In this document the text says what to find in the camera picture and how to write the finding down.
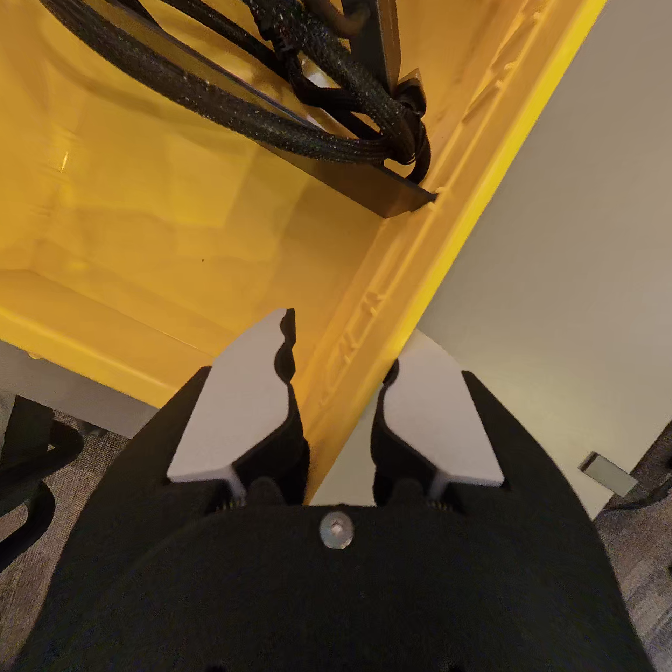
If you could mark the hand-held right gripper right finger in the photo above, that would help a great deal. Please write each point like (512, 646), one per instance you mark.
(441, 420)

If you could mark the grey metal bracket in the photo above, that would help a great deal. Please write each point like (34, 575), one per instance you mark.
(609, 475)

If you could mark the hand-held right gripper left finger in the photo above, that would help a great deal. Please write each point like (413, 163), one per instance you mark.
(236, 399)

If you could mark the yellow plastic bin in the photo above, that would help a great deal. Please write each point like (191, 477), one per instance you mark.
(157, 210)

